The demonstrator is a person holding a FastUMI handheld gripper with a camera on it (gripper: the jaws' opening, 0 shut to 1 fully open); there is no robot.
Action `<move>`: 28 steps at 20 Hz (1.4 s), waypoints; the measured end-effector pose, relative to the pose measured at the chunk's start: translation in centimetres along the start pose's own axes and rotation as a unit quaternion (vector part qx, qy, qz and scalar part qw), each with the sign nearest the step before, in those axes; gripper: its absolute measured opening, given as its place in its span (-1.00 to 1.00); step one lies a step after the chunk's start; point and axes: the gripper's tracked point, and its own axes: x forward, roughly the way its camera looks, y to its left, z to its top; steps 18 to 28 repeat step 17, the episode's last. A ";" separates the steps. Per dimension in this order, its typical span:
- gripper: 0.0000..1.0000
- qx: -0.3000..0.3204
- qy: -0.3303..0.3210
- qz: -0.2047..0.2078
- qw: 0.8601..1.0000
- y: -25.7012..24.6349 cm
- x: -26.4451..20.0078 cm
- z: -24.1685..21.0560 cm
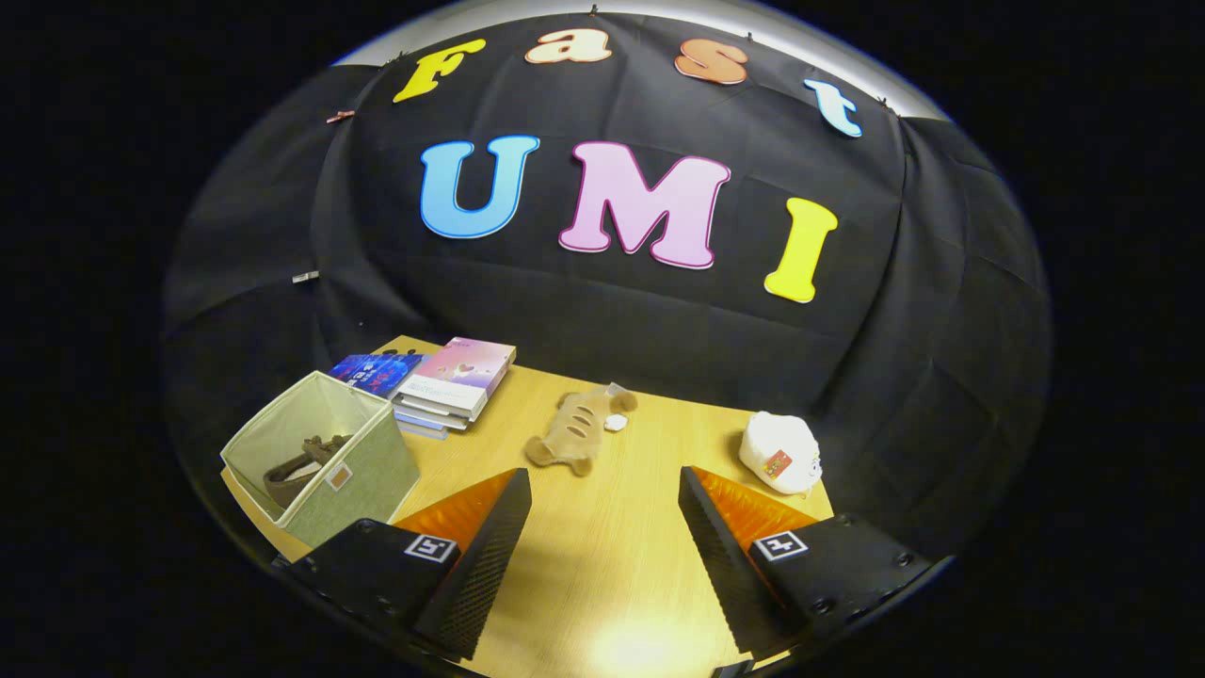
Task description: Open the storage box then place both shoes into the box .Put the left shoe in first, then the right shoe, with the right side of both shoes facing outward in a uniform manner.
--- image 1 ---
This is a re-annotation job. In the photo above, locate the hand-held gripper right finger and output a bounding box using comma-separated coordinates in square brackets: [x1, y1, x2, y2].
[678, 465, 938, 660]

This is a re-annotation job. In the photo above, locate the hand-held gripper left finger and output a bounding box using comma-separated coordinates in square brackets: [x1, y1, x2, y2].
[279, 467, 534, 662]

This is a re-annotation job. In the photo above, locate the green fabric storage box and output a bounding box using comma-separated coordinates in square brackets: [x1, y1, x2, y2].
[219, 370, 422, 549]

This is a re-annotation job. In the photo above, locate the grey book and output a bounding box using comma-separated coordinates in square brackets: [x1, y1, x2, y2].
[389, 400, 472, 432]

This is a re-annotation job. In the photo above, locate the brown bread plush toy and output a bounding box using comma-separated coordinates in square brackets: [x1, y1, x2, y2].
[523, 382, 639, 476]

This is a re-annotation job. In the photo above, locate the pink book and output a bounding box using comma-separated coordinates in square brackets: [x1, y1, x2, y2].
[395, 336, 518, 422]

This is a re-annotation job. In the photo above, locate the black backdrop cloth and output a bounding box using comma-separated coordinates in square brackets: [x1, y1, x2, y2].
[162, 11, 1052, 566]

